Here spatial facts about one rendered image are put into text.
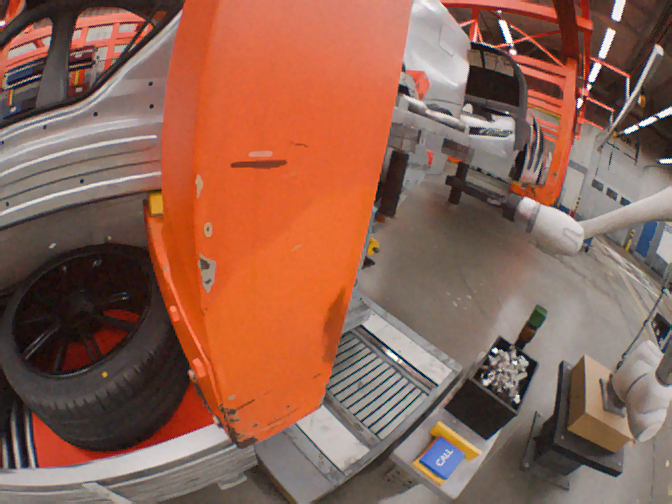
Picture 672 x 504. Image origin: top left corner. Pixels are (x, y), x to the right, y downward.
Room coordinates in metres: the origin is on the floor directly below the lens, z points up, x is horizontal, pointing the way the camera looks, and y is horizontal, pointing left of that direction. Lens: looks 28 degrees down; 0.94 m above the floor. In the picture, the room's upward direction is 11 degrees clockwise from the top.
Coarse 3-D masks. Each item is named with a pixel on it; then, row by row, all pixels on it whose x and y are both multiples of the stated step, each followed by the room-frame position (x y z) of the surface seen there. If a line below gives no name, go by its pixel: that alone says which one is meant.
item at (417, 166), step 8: (416, 144) 0.70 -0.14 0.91; (408, 152) 0.67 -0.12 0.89; (416, 152) 0.70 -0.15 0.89; (424, 152) 0.72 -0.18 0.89; (384, 160) 0.69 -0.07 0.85; (416, 160) 0.71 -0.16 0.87; (424, 160) 0.74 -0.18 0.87; (384, 168) 0.69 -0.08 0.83; (408, 168) 0.68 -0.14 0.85; (416, 168) 0.71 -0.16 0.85; (424, 168) 0.74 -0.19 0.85; (384, 176) 0.70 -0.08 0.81; (408, 176) 0.69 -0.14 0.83; (416, 176) 0.72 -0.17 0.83; (408, 184) 0.70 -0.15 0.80; (416, 184) 0.72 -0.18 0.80
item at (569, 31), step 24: (456, 0) 3.91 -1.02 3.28; (480, 0) 3.64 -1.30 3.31; (504, 0) 3.39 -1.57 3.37; (552, 0) 2.24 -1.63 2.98; (576, 24) 2.63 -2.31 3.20; (576, 48) 2.90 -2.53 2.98; (528, 72) 5.74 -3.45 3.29; (576, 72) 3.60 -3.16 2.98; (576, 96) 4.59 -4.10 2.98; (576, 120) 6.85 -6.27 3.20
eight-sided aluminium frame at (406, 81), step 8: (400, 80) 0.85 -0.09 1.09; (408, 80) 0.87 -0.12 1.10; (400, 88) 0.90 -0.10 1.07; (408, 88) 0.88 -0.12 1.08; (416, 96) 0.92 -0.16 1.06; (424, 136) 0.99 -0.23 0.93; (424, 144) 1.00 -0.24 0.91; (408, 192) 0.98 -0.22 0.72; (400, 200) 0.95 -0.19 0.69; (376, 208) 0.93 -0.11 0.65; (376, 224) 0.87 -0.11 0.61; (376, 232) 0.88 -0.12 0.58
